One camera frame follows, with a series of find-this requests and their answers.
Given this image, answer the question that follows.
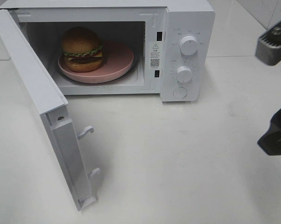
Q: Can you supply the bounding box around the lower white timer knob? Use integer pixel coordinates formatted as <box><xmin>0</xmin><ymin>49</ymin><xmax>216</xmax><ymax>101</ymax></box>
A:
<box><xmin>176</xmin><ymin>66</ymin><xmax>193</xmax><ymax>83</ymax></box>

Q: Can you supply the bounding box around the white microwave door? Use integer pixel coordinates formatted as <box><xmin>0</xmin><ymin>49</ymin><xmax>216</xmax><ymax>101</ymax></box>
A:
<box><xmin>0</xmin><ymin>9</ymin><xmax>100</xmax><ymax>211</ymax></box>

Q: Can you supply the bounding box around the upper white power knob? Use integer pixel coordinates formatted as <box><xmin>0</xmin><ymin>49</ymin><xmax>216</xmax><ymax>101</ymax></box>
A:
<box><xmin>178</xmin><ymin>34</ymin><xmax>198</xmax><ymax>56</ymax></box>

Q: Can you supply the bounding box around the glass microwave turntable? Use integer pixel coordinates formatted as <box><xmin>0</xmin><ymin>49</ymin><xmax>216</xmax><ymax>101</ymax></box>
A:
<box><xmin>58</xmin><ymin>52</ymin><xmax>140</xmax><ymax>84</ymax></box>

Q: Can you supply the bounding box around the white microwave oven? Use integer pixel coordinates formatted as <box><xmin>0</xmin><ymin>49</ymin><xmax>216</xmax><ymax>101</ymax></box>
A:
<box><xmin>0</xmin><ymin>0</ymin><xmax>215</xmax><ymax>102</ymax></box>

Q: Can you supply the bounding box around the toy hamburger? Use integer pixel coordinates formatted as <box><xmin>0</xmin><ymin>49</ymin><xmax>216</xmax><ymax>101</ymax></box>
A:
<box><xmin>61</xmin><ymin>27</ymin><xmax>103</xmax><ymax>72</ymax></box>

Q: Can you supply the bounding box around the pink round plate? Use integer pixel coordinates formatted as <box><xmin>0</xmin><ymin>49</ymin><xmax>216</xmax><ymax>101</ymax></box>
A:
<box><xmin>58</xmin><ymin>41</ymin><xmax>134</xmax><ymax>84</ymax></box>

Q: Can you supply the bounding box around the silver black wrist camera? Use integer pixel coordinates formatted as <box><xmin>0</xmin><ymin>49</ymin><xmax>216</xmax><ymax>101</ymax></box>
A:
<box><xmin>255</xmin><ymin>20</ymin><xmax>281</xmax><ymax>66</ymax></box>

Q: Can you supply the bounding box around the white warning label sticker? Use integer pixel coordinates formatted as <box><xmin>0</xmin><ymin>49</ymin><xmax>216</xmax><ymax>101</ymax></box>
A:
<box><xmin>149</xmin><ymin>42</ymin><xmax>162</xmax><ymax>69</ymax></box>

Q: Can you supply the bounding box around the round white door button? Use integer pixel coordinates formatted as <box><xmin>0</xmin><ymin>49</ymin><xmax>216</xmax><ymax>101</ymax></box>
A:
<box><xmin>173</xmin><ymin>87</ymin><xmax>188</xmax><ymax>99</ymax></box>

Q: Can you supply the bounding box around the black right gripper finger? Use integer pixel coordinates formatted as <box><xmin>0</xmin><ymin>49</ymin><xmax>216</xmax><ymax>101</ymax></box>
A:
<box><xmin>257</xmin><ymin>109</ymin><xmax>281</xmax><ymax>156</ymax></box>

